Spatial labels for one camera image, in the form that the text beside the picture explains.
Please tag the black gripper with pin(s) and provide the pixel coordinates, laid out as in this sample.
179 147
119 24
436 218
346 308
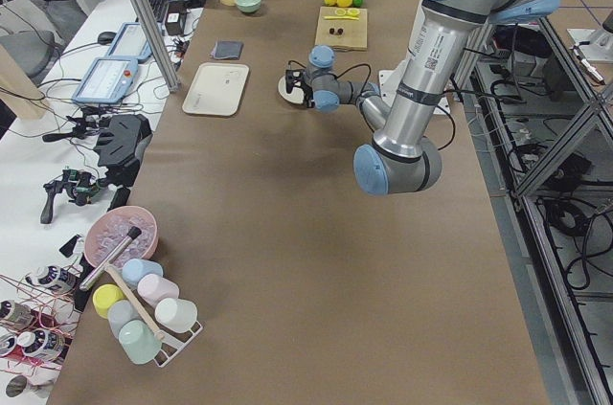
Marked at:
305 87

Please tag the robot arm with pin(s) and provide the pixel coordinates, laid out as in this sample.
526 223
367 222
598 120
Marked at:
399 157

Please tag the cream rabbit tray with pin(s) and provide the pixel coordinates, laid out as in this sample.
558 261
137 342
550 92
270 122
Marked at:
216 89

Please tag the yellow plastic knife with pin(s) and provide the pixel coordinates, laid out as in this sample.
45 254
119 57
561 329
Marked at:
341 17

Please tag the mint green bowl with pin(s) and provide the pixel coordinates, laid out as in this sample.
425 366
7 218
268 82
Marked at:
248 6

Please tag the bamboo cutting board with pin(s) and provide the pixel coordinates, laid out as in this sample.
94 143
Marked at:
354 38

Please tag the grey folded cloth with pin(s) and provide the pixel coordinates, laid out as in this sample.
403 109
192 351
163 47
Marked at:
225 49

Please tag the blue teach pendant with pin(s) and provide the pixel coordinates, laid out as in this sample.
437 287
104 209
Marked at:
130 41
106 81

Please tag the black computer mouse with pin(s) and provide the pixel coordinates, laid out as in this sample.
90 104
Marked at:
106 38

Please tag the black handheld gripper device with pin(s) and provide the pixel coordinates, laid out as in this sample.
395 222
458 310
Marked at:
80 186

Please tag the pink bowl with ice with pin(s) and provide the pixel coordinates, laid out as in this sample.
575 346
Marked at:
107 232

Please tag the blue cup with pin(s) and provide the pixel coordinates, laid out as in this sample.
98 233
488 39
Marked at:
135 269

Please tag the pink cup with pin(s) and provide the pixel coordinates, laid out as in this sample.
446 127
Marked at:
153 288

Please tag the white cup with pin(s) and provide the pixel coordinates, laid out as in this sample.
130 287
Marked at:
179 315

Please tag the yellow cup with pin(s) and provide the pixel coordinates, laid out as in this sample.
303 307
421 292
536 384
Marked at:
105 296

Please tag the grey cup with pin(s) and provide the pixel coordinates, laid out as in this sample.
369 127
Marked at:
119 314

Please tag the white cup rack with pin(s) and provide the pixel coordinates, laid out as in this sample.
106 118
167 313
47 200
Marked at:
173 343

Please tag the mint green cup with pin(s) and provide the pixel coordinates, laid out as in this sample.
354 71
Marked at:
139 342

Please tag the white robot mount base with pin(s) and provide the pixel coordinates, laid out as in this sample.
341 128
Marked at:
389 79

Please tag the aluminium frame post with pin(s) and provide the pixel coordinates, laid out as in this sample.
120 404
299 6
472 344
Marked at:
156 43

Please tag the metal handled scoop in bowl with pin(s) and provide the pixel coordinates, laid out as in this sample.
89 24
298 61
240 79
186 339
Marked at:
87 282

